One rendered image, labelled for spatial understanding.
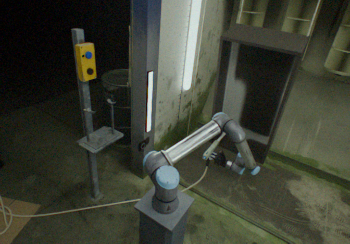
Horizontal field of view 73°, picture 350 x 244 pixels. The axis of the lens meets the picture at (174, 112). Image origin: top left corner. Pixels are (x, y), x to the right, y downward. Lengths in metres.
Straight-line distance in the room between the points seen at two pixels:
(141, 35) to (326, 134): 2.48
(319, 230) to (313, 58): 1.96
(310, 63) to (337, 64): 0.50
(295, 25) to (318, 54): 0.59
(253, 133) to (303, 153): 0.80
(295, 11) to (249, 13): 0.50
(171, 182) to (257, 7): 2.34
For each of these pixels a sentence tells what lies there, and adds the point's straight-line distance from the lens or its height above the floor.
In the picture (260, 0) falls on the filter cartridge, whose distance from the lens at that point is 3.18.
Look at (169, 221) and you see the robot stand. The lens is 1.67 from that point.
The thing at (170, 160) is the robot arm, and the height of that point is 0.90.
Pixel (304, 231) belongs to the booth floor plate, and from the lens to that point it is 2.77.
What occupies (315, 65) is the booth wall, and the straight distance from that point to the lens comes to 3.51.
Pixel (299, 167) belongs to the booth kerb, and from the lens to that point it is 3.41.
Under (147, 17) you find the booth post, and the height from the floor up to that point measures 1.72.
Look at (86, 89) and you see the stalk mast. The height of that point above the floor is 1.20.
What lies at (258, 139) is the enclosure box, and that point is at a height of 0.52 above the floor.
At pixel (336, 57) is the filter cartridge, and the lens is 3.10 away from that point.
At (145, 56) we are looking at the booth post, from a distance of 2.06.
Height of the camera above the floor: 1.99
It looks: 29 degrees down
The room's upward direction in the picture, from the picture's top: 6 degrees clockwise
